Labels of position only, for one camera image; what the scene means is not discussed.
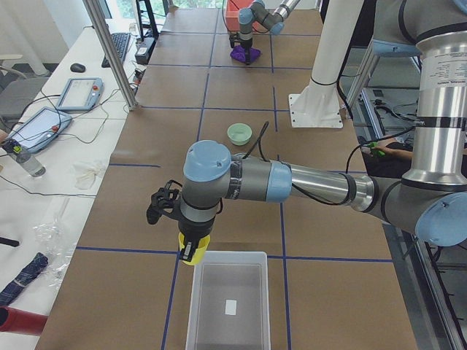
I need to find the near teach pendant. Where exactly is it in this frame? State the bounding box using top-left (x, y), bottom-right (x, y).
top-left (9, 107), bottom-right (72, 153)

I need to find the far teach pendant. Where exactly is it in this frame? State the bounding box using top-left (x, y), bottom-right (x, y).
top-left (56, 77), bottom-right (104, 113)

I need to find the pink plastic tray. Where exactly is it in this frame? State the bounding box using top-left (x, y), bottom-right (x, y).
top-left (223, 0), bottom-right (252, 33)

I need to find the black computer mouse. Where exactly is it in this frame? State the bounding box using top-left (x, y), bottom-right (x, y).
top-left (70, 63), bottom-right (86, 73)

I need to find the white pillar with base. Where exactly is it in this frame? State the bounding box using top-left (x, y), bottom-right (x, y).
top-left (289, 0), bottom-right (364, 128)

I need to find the person in black clothes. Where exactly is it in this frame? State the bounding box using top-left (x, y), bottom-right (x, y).
top-left (364, 123), bottom-right (467, 179)

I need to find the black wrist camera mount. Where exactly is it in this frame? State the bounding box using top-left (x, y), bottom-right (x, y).
top-left (146, 179), bottom-right (183, 225)
top-left (229, 32), bottom-right (240, 49)

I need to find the aluminium frame post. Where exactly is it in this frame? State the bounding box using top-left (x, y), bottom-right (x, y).
top-left (82, 0), bottom-right (137, 111)

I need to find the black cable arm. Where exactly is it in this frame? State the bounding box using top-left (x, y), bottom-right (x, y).
top-left (242, 121), bottom-right (271, 161)

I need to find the yellow plastic cup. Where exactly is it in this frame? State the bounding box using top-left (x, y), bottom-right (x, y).
top-left (178, 233), bottom-right (210, 265)

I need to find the teach pendant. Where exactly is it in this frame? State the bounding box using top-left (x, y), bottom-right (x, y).
top-left (9, 107), bottom-right (72, 153)
top-left (56, 77), bottom-right (104, 113)

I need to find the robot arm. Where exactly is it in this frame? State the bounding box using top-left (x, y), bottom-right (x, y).
top-left (174, 1), bottom-right (466, 265)
top-left (229, 0), bottom-right (300, 65)

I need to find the crumpled clear plastic wrap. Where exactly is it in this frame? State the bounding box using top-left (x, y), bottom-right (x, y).
top-left (33, 197), bottom-right (77, 290)

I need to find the clear water bottle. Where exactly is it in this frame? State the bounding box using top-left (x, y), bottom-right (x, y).
top-left (1, 139), bottom-right (46, 177)

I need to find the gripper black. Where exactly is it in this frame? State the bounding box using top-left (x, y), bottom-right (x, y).
top-left (178, 218), bottom-right (215, 261)
top-left (240, 39), bottom-right (252, 65)

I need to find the clear plastic bin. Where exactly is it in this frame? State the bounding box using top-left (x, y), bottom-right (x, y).
top-left (185, 251), bottom-right (271, 349)

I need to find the folded blue umbrella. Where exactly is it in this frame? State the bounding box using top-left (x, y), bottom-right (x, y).
top-left (1, 252), bottom-right (49, 306)

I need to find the green handled tool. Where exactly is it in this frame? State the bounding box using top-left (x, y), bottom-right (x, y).
top-left (368, 141), bottom-right (385, 158)

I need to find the purple cloth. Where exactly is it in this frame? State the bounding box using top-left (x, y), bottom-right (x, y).
top-left (230, 45), bottom-right (261, 65)

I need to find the black keyboard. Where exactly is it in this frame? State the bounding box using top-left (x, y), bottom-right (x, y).
top-left (111, 32), bottom-right (131, 63)

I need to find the white crumpled cloth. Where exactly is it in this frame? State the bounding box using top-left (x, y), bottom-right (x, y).
top-left (73, 160), bottom-right (107, 190)

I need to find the red cylinder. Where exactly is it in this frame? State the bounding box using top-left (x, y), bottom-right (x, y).
top-left (1, 306), bottom-right (48, 336)

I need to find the black box device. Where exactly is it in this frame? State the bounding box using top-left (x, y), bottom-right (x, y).
top-left (135, 37), bottom-right (156, 65)

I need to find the mint green bowl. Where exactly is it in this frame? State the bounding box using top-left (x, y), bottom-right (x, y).
top-left (227, 123), bottom-right (252, 146)

